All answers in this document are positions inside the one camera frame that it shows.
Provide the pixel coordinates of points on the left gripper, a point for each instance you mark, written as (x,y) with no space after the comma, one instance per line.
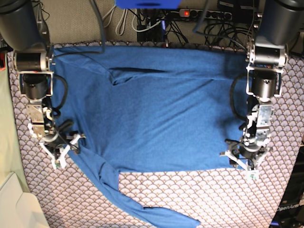
(249,158)

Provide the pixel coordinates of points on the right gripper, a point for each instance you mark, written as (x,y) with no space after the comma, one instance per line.
(57,146)

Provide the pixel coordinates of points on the blue long-sleeve T-shirt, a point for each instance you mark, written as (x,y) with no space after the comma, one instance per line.
(147,109)

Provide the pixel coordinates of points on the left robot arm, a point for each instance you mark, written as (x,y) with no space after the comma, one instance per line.
(267,55)

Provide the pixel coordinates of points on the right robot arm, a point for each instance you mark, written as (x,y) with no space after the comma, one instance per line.
(25,31)

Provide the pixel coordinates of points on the fan-patterned table cloth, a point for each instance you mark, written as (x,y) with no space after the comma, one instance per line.
(219,198)

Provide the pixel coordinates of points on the white plastic bin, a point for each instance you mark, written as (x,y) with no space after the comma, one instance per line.
(19,209)

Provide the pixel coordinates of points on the blue box at top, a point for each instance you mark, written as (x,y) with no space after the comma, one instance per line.
(148,4)

